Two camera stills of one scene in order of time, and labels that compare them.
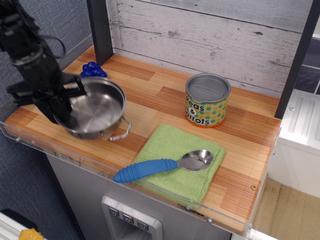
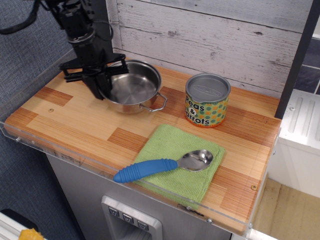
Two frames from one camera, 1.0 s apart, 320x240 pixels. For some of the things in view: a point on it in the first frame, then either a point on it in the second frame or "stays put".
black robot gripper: [40, 76] → [92, 56]
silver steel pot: [100, 111] → [138, 87]
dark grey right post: [296, 62] stays put
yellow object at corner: [30, 234] stays put
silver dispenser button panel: [124, 222] stays put
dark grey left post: [100, 28] stays put
